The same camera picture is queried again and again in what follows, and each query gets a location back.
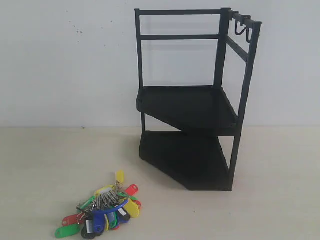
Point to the black two-tier corner rack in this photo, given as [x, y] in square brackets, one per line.
[201, 150]

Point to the bunch of colourful key tags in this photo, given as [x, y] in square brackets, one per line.
[108, 208]

